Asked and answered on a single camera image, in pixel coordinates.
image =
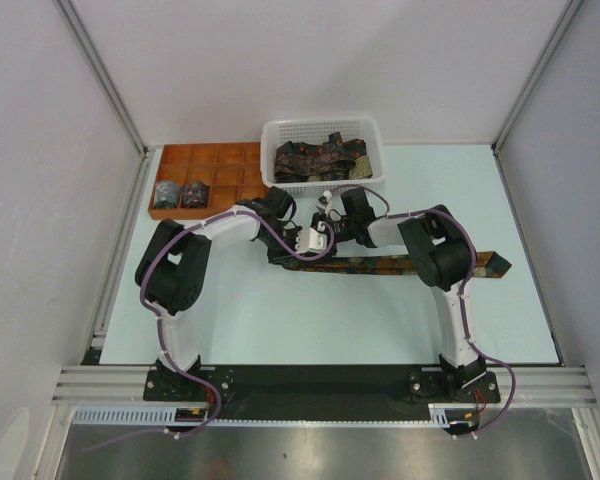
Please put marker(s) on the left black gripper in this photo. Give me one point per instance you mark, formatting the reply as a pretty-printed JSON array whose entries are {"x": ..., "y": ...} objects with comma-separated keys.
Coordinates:
[{"x": 286, "y": 259}]

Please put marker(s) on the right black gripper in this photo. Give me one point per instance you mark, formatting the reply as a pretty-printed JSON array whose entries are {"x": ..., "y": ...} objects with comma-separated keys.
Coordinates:
[{"x": 321, "y": 217}]

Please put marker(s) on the dark red tie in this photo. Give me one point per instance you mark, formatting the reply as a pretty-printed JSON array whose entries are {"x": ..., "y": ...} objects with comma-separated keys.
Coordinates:
[{"x": 195, "y": 195}]

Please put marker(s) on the orange green patterned tie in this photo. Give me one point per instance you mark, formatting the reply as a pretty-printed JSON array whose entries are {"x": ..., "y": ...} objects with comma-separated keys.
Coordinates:
[{"x": 489, "y": 264}]

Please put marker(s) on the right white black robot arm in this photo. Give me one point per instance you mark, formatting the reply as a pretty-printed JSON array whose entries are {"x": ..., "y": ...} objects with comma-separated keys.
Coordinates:
[{"x": 443, "y": 257}]

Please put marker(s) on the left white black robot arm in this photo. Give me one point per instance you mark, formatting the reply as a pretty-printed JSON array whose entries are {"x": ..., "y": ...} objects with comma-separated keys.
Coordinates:
[{"x": 172, "y": 270}]

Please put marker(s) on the olive gold tie in basket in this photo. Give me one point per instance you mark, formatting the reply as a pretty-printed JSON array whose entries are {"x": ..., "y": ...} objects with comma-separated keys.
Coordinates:
[{"x": 362, "y": 169}]

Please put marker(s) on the dark patterned tie in basket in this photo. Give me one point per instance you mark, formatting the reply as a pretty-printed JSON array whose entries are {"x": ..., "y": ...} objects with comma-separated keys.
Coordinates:
[{"x": 297, "y": 162}]

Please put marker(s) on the white plastic basket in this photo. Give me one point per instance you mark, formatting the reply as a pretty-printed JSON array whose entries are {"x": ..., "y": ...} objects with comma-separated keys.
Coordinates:
[{"x": 315, "y": 131}]

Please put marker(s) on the orange compartment tray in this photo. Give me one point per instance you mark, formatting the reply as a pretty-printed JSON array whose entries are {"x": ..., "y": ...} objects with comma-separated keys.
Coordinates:
[{"x": 231, "y": 171}]

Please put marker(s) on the rolled grey tie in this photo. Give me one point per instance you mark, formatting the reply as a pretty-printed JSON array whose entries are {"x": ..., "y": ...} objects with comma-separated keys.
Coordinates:
[{"x": 166, "y": 195}]

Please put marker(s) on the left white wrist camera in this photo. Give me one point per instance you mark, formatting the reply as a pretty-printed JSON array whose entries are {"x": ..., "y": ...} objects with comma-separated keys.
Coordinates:
[{"x": 312, "y": 240}]

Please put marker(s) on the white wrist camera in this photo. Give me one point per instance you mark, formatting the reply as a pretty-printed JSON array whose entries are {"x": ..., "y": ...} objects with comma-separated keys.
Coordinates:
[
  {"x": 312, "y": 240},
  {"x": 324, "y": 202}
]

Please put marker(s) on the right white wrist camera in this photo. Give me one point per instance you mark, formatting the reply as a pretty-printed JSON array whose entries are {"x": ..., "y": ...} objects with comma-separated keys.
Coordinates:
[{"x": 324, "y": 202}]

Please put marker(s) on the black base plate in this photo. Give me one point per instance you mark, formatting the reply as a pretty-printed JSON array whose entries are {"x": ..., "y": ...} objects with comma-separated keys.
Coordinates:
[{"x": 321, "y": 393}]

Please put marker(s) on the white slotted cable duct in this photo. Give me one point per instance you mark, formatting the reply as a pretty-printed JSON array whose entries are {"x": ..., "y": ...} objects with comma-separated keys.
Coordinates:
[{"x": 156, "y": 416}]

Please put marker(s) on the aluminium frame rail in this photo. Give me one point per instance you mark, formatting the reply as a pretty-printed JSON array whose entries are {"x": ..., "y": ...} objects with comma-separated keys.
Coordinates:
[{"x": 89, "y": 51}]

